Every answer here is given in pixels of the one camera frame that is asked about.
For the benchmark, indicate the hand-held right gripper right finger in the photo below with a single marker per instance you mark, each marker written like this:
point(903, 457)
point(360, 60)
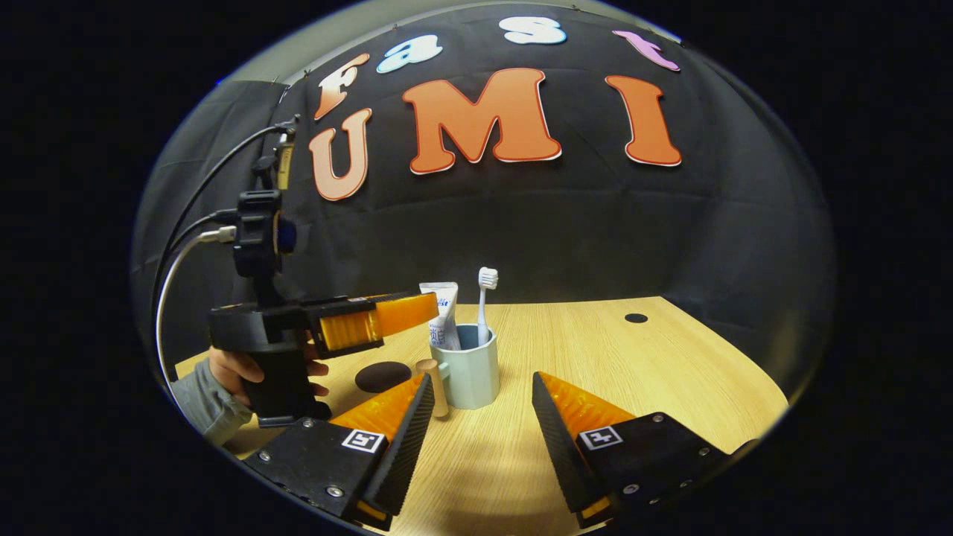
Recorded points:
point(558, 447)

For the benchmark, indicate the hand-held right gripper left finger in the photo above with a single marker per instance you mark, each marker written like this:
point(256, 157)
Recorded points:
point(406, 447)

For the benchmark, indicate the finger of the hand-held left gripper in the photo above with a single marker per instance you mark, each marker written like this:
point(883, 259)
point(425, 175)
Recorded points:
point(402, 313)

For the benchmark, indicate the white toothpaste tube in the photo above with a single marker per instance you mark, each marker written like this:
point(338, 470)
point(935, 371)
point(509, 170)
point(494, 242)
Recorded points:
point(444, 313)

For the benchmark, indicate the white toothbrush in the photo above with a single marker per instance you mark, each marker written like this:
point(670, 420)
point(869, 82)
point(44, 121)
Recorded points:
point(488, 279)

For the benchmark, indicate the wooden desktop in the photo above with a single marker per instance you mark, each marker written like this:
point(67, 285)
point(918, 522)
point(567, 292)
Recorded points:
point(595, 357)

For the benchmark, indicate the black backdrop cloth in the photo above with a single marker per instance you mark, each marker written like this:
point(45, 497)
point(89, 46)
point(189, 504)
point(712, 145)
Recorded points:
point(558, 223)

